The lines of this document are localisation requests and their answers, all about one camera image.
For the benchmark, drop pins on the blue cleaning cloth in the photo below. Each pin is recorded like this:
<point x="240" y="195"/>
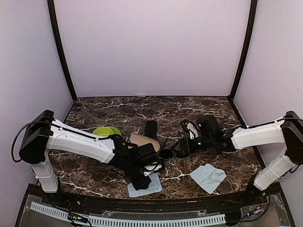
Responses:
<point x="208" y="177"/>
<point x="152" y="186"/>

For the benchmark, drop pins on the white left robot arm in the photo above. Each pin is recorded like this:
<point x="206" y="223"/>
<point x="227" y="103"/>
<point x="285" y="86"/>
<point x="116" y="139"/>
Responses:
<point x="45" y="133"/>

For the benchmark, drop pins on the black quilted glasses case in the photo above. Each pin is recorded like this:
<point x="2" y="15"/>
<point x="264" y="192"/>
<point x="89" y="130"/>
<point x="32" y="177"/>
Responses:
<point x="151" y="128"/>

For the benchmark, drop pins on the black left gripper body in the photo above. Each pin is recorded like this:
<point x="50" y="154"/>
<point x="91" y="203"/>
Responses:
<point x="136" y="181"/>

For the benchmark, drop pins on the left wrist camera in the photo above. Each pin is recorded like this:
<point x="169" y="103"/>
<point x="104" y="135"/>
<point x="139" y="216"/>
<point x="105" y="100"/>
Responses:
<point x="153" y="167"/>

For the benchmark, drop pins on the black round sunglasses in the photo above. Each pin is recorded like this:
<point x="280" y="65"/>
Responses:
<point x="170" y="152"/>

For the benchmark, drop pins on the plaid brown glasses case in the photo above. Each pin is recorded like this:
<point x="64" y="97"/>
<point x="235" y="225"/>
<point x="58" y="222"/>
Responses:
<point x="141" y="140"/>

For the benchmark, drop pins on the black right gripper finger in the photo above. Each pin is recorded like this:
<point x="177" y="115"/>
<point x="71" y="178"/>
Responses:
<point x="182" y="152"/>
<point x="183" y="144"/>

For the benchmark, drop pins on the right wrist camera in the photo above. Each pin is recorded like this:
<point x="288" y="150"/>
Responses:
<point x="190" y="128"/>

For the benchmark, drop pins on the black corner frame post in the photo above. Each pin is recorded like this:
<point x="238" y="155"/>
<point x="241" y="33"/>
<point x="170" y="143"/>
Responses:
<point x="60" y="50"/>
<point x="245" y="49"/>

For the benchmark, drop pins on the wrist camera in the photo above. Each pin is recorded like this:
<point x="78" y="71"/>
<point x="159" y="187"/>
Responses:
<point x="190" y="128"/>
<point x="153" y="167"/>

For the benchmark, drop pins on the black corner frame post left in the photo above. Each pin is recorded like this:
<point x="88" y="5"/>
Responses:
<point x="60" y="50"/>

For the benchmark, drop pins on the black corner frame post right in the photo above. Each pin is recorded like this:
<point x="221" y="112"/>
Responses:
<point x="245" y="49"/>

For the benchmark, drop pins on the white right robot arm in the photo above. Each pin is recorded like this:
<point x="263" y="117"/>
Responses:
<point x="287" y="130"/>

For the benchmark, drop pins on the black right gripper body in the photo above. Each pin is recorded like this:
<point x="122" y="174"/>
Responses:
<point x="207" y="144"/>

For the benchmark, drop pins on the green plate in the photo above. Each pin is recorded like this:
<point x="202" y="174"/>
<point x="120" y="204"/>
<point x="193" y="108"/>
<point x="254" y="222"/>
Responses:
<point x="107" y="131"/>

